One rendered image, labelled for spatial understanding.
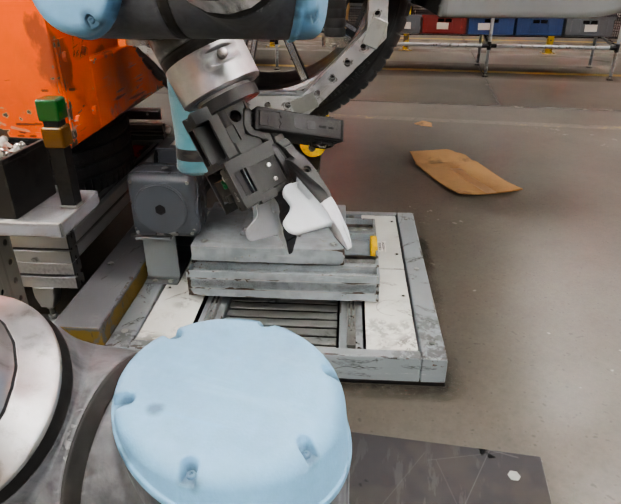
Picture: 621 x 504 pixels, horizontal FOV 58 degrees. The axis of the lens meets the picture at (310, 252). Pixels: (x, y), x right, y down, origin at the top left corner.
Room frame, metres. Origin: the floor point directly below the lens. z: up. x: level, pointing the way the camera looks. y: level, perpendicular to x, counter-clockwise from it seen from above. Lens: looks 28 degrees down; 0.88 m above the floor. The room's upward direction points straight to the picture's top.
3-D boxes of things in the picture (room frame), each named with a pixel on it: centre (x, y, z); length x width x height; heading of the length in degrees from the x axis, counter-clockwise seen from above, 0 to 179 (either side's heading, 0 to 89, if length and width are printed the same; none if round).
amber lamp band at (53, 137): (1.01, 0.47, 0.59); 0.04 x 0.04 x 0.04; 86
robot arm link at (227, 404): (0.28, 0.06, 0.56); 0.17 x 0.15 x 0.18; 76
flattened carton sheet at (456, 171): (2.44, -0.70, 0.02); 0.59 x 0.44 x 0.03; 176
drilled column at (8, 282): (1.03, 0.70, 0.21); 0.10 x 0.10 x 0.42; 86
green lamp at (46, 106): (1.01, 0.47, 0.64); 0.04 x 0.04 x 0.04; 86
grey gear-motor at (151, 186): (1.50, 0.36, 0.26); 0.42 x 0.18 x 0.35; 176
